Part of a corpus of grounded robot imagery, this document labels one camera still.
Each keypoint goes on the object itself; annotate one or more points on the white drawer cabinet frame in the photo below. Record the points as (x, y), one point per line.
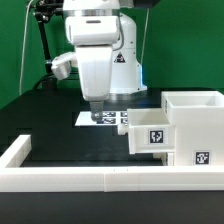
(198, 117)

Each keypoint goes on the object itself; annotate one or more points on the white workspace border frame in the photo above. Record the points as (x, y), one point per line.
(15, 178)

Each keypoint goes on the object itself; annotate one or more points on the black camera stand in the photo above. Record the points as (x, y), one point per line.
(44, 10)

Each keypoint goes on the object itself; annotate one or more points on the white drawer box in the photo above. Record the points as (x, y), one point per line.
(166, 158)
(149, 131)

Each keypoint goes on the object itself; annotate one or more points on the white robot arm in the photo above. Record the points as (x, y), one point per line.
(104, 43)

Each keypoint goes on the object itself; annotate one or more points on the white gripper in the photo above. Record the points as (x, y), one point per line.
(95, 71)

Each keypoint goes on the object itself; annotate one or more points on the white front drawer box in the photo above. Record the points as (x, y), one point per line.
(166, 158)

